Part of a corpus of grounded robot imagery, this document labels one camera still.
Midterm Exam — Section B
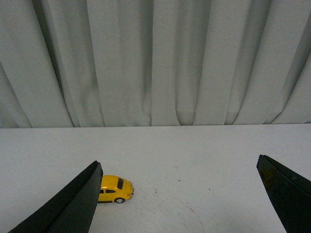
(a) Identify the yellow beetle toy car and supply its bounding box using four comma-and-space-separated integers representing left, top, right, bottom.
98, 175, 134, 203

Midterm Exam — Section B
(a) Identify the white pleated curtain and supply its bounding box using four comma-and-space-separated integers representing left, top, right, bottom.
0, 0, 311, 128

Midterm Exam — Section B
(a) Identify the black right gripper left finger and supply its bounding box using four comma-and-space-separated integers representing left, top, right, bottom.
10, 161, 102, 233

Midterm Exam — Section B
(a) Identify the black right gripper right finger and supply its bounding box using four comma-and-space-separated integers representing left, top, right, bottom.
257, 155, 311, 233

